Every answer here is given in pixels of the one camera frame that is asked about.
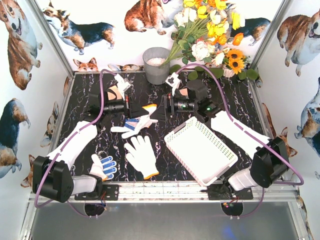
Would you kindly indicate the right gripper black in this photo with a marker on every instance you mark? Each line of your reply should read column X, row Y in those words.
column 169, row 106

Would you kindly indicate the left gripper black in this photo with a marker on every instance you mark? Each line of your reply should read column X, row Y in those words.
column 128, row 107

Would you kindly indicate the yellow dotted white glove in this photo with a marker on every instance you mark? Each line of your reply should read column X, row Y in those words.
column 141, row 156

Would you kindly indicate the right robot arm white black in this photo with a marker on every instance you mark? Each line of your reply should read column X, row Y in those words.
column 268, row 155

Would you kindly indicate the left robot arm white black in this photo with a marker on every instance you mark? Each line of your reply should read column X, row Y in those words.
column 52, row 177

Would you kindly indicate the white perforated storage basket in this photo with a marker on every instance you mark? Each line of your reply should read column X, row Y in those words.
column 204, row 155

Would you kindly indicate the blue dotted glove centre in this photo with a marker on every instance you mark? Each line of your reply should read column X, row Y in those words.
column 133, row 126

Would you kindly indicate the blue dotted glove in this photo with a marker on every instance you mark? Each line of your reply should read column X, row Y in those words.
column 105, row 168
column 133, row 126

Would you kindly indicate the cream glove back left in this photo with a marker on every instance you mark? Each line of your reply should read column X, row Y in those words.
column 113, row 93

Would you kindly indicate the cream glove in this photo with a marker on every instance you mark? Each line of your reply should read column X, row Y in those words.
column 113, row 93
column 184, row 92

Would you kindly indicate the cream glove back right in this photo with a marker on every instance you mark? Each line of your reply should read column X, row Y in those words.
column 184, row 92

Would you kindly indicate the grey metal bucket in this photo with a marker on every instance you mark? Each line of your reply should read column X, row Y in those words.
column 156, row 65

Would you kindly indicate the blue dotted glove front left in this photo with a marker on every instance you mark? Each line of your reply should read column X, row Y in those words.
column 105, row 168

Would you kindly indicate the sunflower pot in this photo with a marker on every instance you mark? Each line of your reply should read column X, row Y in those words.
column 234, row 62

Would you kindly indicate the artificial flower bouquet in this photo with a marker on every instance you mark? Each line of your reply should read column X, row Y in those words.
column 202, row 28

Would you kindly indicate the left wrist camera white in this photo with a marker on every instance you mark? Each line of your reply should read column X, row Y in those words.
column 122, row 84

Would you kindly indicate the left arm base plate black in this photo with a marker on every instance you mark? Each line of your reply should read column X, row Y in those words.
column 108, row 192

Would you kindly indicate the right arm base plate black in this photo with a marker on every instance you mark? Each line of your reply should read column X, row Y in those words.
column 226, row 192

